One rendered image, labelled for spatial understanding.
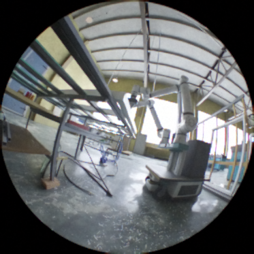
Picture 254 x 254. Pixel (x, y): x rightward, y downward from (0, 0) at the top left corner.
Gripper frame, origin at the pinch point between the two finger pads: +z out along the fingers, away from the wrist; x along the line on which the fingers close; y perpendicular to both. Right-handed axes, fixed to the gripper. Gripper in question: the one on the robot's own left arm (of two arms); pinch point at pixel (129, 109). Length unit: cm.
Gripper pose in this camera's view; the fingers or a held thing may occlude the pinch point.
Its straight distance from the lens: 102.2
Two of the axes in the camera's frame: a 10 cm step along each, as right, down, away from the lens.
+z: -2.7, 9.5, -1.9
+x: 9.5, 2.3, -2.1
